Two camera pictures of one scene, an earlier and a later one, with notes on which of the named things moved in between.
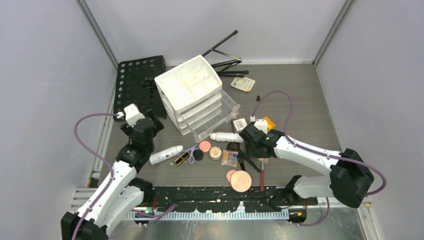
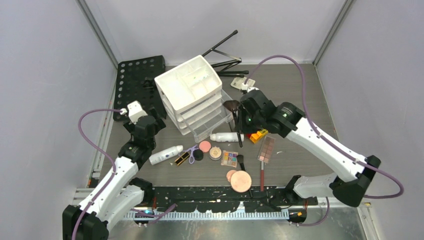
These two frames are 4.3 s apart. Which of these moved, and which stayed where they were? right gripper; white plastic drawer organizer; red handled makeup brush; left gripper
Moved: right gripper
Stayed: white plastic drawer organizer; left gripper; red handled makeup brush
